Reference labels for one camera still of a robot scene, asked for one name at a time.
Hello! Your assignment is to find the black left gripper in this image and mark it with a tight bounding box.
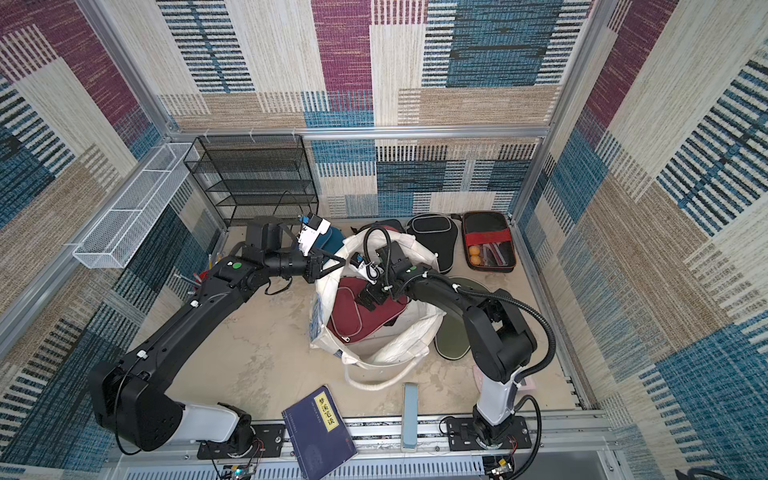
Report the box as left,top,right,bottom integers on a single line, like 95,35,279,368
267,247,349,287

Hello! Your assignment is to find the maroon paddle cover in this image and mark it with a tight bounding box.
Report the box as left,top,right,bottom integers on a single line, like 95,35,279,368
327,277,410,344

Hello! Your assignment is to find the blue paddle cover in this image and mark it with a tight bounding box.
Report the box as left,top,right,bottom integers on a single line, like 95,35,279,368
314,226,345,254

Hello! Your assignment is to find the cream canvas tote bag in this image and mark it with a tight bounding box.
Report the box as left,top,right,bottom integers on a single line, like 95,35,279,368
309,228,445,391

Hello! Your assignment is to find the black paddle cover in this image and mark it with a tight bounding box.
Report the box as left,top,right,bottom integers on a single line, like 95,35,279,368
406,213,459,274

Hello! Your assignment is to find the olive green paddle cover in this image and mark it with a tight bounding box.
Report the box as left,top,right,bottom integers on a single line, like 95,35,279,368
433,312,470,361

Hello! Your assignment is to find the red black mesh paddle case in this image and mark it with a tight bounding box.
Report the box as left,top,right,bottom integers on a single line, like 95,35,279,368
460,211,517,273

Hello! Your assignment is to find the red ping pong paddle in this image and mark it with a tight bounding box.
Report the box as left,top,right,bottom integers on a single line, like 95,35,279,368
351,219,406,235

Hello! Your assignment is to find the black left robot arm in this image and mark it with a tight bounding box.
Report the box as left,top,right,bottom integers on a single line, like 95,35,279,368
88,214,331,457

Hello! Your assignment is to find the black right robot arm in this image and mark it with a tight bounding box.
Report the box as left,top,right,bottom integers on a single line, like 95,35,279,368
362,226,556,448

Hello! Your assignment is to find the light blue eraser block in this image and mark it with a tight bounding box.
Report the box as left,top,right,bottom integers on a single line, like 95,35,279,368
401,382,418,452

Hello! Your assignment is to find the dark blue book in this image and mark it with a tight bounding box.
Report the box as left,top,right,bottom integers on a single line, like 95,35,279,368
282,385,358,480

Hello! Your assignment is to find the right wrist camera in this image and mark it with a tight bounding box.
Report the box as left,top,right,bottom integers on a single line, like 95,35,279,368
349,252,383,284

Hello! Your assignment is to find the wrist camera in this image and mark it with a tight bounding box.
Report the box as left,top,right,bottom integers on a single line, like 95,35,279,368
349,252,383,284
298,213,331,256

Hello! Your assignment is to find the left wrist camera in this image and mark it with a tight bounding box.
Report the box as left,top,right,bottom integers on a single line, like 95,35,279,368
298,213,331,256

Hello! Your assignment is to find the black wire mesh shelf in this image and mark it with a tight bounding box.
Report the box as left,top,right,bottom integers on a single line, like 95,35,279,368
183,134,319,227

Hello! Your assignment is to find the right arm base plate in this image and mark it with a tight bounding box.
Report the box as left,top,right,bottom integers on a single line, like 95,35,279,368
439,416,533,451

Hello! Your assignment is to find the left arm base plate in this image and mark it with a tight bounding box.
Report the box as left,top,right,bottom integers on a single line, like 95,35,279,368
196,423,286,461

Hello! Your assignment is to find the white wire mesh basket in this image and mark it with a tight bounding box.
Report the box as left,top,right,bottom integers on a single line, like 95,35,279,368
73,143,191,269

